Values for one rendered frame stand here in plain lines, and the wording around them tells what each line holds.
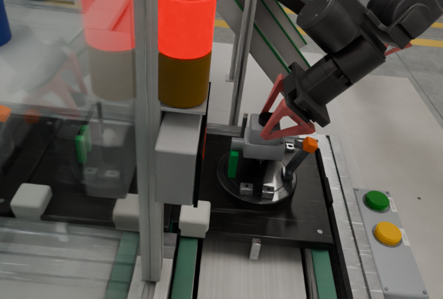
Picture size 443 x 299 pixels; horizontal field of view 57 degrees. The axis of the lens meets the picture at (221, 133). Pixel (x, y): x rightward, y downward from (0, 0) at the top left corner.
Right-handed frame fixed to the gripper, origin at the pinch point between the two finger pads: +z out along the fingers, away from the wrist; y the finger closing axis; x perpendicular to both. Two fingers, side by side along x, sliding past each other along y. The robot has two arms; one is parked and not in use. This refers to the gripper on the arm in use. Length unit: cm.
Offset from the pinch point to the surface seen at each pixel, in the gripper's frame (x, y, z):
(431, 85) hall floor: 189, -218, -8
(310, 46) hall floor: 122, -262, 45
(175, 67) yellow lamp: -22.5, 21.3, -9.1
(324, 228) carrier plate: 16.2, 9.4, 2.9
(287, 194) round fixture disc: 10.3, 4.6, 4.9
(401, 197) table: 40.9, -10.2, -2.3
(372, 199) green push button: 23.6, 2.2, -3.2
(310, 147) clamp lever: 7.5, 1.1, -2.6
